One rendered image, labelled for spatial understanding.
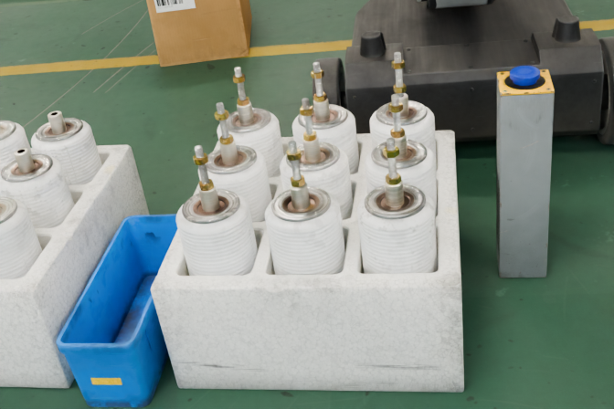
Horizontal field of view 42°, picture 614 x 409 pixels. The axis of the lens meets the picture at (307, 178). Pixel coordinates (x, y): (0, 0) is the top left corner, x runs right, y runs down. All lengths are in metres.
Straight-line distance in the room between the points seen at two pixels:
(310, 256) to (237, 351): 0.17
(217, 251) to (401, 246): 0.23
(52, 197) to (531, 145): 0.69
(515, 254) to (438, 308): 0.28
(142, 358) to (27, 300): 0.17
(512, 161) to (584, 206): 0.31
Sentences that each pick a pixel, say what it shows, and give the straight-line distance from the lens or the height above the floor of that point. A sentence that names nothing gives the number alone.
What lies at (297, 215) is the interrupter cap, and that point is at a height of 0.25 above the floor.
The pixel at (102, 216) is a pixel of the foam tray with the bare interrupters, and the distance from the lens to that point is 1.30.
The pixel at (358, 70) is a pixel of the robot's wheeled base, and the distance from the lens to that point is 1.48.
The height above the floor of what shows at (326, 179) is 0.24.
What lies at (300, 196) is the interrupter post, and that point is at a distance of 0.99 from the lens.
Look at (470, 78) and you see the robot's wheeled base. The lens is 1.47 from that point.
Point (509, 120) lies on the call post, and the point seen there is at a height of 0.27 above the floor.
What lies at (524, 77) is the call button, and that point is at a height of 0.33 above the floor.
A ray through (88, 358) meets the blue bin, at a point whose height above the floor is 0.09.
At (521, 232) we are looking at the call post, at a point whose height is 0.09.
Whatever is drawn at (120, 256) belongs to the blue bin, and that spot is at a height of 0.09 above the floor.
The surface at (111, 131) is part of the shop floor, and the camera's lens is 1.89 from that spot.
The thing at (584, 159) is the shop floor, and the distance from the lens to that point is 1.58.
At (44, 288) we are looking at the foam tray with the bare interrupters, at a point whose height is 0.16.
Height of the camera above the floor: 0.80
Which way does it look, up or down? 31 degrees down
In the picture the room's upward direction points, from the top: 8 degrees counter-clockwise
